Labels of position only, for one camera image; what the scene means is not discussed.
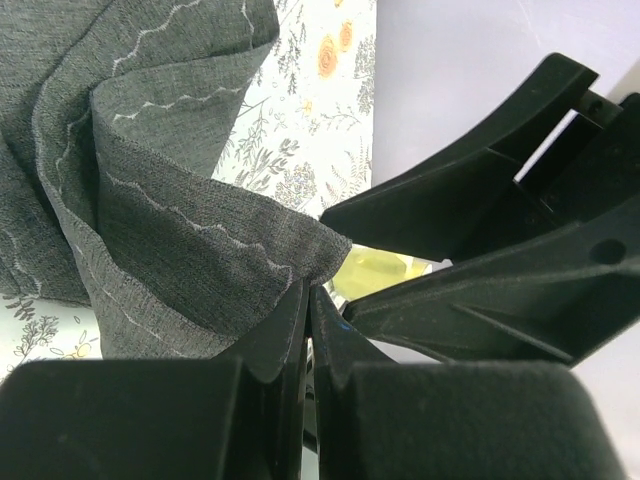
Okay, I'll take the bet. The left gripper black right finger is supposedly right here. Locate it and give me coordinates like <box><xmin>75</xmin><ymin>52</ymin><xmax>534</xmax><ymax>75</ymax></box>
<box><xmin>309</xmin><ymin>287</ymin><xmax>625</xmax><ymax>479</ymax></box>

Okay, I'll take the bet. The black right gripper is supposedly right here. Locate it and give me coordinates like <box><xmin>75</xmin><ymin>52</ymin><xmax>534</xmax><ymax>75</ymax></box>
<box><xmin>320</xmin><ymin>53</ymin><xmax>639</xmax><ymax>260</ymax></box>

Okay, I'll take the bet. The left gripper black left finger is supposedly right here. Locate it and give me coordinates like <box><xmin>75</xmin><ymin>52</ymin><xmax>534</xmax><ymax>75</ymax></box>
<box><xmin>1</xmin><ymin>281</ymin><xmax>309</xmax><ymax>479</ymax></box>

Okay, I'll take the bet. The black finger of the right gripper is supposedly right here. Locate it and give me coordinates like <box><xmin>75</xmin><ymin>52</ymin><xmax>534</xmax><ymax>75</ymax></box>
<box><xmin>344</xmin><ymin>199</ymin><xmax>639</xmax><ymax>366</ymax></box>

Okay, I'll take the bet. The grey cloth napkin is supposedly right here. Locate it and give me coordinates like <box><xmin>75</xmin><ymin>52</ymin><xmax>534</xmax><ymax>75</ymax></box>
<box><xmin>1</xmin><ymin>1</ymin><xmax>350</xmax><ymax>358</ymax></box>

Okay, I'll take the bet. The light green mug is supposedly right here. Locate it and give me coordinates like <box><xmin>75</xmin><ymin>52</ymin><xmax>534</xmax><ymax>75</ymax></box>
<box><xmin>325</xmin><ymin>245</ymin><xmax>433</xmax><ymax>301</ymax></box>

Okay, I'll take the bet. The floral patterned table mat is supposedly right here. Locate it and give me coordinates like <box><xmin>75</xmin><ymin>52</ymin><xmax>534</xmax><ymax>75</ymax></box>
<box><xmin>1</xmin><ymin>1</ymin><xmax>376</xmax><ymax>375</ymax></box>

